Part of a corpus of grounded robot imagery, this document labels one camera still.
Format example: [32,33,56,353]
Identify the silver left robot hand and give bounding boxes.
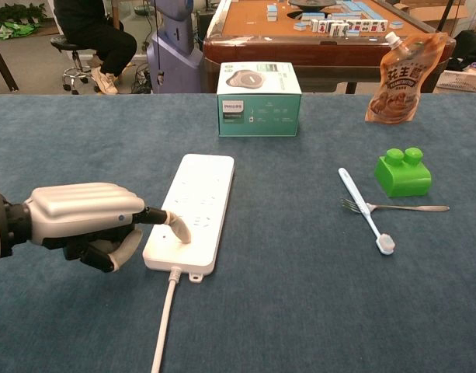
[25,182,193,274]

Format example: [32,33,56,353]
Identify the white power strip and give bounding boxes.
[141,153,235,284]

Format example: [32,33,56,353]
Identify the purple robot base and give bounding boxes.
[146,0,204,94]

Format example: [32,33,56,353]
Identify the blue table cloth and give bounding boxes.
[0,92,476,373]

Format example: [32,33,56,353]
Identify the black slanted table leg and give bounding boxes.
[0,34,20,92]

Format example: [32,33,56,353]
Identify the black round stool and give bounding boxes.
[50,34,102,96]

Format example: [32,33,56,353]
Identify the person in black clothes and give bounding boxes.
[53,0,138,96]

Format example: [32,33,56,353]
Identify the green bags pile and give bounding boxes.
[0,21,40,41]

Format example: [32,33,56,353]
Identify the teal Philips product box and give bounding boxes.
[216,61,303,138]

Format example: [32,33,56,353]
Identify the green potted plants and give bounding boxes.
[0,2,47,24]

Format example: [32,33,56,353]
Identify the brown mahjong table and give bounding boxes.
[202,0,456,94]

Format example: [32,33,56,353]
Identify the white and blue toothbrush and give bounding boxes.
[337,167,397,256]

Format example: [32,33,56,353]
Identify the black round table centre dial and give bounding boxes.
[287,0,338,8]

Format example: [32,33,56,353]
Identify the green toy building block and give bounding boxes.
[374,147,433,198]

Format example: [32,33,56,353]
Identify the row of upright mahjong tiles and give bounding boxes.
[310,18,389,38]

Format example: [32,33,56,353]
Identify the silver metal fork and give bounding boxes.
[340,198,451,214]

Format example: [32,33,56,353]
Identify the orange peanut butter pouch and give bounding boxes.
[364,31,449,125]

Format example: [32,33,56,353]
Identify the white plastic basket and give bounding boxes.
[436,68,476,93]

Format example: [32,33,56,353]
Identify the black bag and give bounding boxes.
[450,30,476,73]

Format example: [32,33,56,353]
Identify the white cable with plug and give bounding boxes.
[151,266,181,373]

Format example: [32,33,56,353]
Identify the black hanging cable with pendant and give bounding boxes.
[153,0,165,86]

